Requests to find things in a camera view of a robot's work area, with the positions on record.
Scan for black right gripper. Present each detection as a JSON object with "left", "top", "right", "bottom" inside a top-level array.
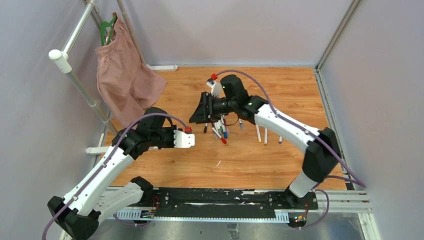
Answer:
[{"left": 189, "top": 91, "right": 238, "bottom": 125}]

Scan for yellow tip pen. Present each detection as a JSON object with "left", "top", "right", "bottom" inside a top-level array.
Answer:
[{"left": 255, "top": 124, "right": 262, "bottom": 143}]

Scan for white pen brown cap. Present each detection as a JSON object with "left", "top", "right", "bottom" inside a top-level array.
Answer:
[{"left": 263, "top": 128, "right": 268, "bottom": 146}]

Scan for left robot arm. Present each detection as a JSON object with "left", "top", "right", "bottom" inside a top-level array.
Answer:
[{"left": 41, "top": 107, "right": 195, "bottom": 240}]

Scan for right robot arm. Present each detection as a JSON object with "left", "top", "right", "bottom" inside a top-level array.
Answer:
[{"left": 189, "top": 74, "right": 340, "bottom": 209}]

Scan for purple cap marker pen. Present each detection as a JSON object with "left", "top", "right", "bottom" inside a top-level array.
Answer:
[{"left": 238, "top": 119, "right": 245, "bottom": 131}]

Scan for red cap marker pen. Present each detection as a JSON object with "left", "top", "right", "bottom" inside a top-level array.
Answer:
[{"left": 211, "top": 127, "right": 228, "bottom": 145}]

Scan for pink cloth shorts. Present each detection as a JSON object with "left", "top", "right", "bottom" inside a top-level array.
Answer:
[{"left": 96, "top": 18, "right": 167, "bottom": 127}]

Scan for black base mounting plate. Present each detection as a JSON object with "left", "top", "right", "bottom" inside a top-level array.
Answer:
[{"left": 133, "top": 187, "right": 319, "bottom": 221}]

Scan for green clothes hanger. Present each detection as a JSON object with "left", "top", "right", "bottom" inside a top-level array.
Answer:
[{"left": 100, "top": 14, "right": 118, "bottom": 46}]

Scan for white clothes rack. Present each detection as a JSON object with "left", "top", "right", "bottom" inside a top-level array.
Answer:
[{"left": 48, "top": 0, "right": 178, "bottom": 156}]

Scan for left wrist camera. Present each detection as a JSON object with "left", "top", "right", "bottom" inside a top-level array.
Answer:
[{"left": 173, "top": 129, "right": 196, "bottom": 149}]

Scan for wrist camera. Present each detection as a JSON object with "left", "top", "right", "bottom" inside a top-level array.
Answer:
[
  {"left": 173, "top": 129, "right": 196, "bottom": 149},
  {"left": 206, "top": 73, "right": 222, "bottom": 98}
]

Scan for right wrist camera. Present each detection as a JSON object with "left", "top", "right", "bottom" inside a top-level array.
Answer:
[{"left": 206, "top": 73, "right": 222, "bottom": 98}]

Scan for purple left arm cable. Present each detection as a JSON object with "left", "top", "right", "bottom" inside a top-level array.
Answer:
[{"left": 41, "top": 113, "right": 190, "bottom": 240}]

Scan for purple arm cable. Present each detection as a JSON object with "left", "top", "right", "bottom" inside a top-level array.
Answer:
[
  {"left": 41, "top": 113, "right": 190, "bottom": 240},
  {"left": 215, "top": 69, "right": 367, "bottom": 229}
]

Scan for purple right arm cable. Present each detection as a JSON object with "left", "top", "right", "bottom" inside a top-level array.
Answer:
[{"left": 215, "top": 69, "right": 367, "bottom": 229}]

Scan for grey aluminium frame rail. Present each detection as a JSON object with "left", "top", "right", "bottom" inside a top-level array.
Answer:
[{"left": 312, "top": 0, "right": 382, "bottom": 240}]

